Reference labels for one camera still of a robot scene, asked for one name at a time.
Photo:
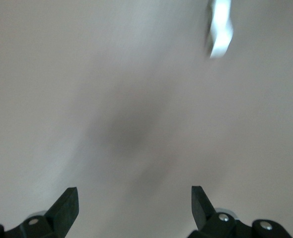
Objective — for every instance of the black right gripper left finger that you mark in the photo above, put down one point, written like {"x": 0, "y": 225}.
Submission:
{"x": 59, "y": 213}

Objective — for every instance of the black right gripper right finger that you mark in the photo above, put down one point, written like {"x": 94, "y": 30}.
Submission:
{"x": 211, "y": 215}

